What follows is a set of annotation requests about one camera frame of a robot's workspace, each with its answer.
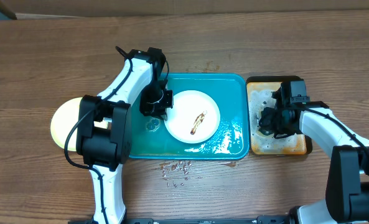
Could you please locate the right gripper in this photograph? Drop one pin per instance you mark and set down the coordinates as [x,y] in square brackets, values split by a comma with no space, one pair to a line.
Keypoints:
[267,126]

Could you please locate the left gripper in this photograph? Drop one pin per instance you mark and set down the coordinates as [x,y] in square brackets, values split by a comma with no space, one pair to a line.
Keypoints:
[156,112]

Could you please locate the white plate with sauce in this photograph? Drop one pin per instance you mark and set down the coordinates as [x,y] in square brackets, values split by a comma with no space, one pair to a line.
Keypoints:
[194,117]

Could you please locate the yellow-green plate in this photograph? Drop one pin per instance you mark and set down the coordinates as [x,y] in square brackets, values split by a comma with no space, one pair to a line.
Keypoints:
[63,121]

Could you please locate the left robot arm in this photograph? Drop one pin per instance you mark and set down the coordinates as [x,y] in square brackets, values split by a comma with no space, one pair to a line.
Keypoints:
[101,139]

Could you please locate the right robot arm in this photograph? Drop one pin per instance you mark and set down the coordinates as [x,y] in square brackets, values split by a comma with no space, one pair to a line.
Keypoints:
[347,191]

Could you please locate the teal plastic tray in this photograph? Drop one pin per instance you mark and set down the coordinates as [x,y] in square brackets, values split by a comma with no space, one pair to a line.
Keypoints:
[151,139]

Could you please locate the black soapy water tray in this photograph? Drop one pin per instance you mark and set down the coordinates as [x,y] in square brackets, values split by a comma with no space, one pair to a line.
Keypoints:
[259,93]

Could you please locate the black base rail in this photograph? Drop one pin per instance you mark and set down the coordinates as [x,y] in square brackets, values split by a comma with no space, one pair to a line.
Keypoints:
[264,219]

